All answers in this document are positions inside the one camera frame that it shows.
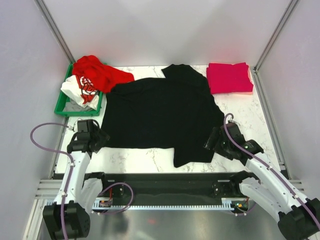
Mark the black t shirt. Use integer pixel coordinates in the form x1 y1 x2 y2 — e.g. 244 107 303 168
101 64 225 168

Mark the blue grey cable duct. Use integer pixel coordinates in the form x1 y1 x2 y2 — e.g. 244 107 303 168
92 198 234 211

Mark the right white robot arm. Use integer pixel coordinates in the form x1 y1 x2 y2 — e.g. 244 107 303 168
204 121 320 240

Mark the aluminium frame post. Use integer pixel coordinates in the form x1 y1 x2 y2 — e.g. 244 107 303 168
252 0 300 73
34 0 76 63

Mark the right aluminium frame post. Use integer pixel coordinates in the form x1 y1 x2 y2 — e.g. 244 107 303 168
252 0 300 73

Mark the white red printed t shirt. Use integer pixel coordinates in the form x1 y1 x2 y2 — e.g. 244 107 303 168
60 75 100 110

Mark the left aluminium frame post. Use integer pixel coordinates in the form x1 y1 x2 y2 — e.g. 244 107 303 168
34 0 76 63

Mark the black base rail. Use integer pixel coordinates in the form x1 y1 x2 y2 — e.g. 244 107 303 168
85 171 257 205

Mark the folded pink t shirt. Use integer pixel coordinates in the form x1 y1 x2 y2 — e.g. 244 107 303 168
206 62 254 95

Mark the green plastic bin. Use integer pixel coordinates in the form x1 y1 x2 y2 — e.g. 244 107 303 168
54 64 104 117

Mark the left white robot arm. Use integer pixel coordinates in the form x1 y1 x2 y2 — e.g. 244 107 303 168
42 119 110 240

